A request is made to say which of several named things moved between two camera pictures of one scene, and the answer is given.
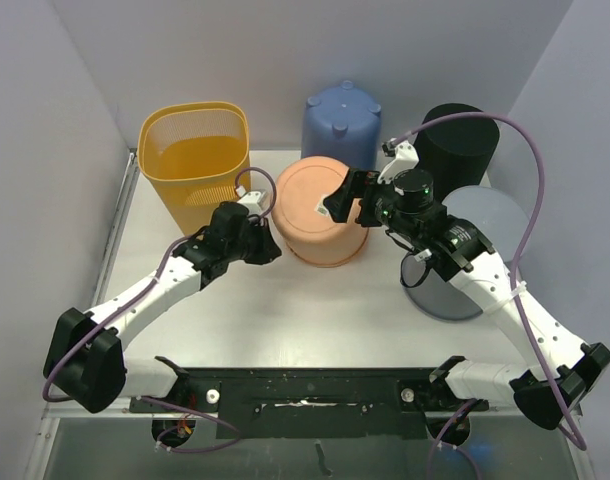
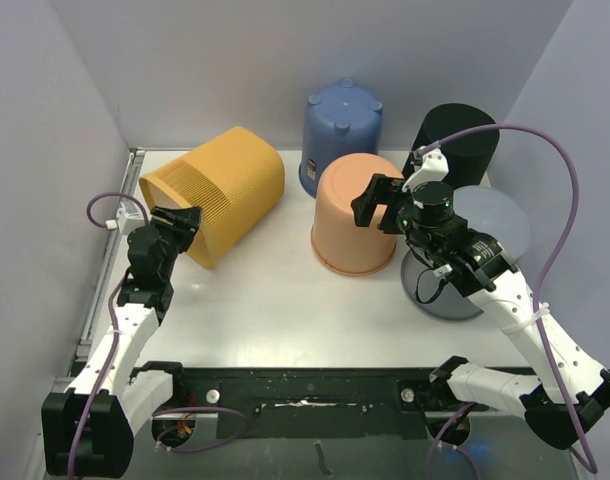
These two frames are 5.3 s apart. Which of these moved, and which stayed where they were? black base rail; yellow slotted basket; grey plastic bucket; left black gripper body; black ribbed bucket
Moved: left black gripper body; yellow slotted basket
Stayed: black ribbed bucket; grey plastic bucket; black base rail
